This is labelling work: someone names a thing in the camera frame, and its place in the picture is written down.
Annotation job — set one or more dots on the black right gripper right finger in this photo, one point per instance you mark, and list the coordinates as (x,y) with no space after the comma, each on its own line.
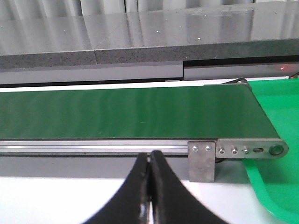
(172,202)

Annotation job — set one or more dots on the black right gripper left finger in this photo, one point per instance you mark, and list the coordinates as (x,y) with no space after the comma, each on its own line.
(129,205)

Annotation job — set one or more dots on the green conveyor belt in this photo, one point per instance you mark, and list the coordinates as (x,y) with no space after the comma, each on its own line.
(205,123)

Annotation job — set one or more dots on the green plastic tray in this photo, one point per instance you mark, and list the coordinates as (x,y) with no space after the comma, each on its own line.
(276,181)

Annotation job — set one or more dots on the grey stone counter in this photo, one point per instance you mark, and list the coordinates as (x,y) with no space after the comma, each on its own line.
(244,40)

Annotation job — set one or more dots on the white curtain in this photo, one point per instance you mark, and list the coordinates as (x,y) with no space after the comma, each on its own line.
(30,9)

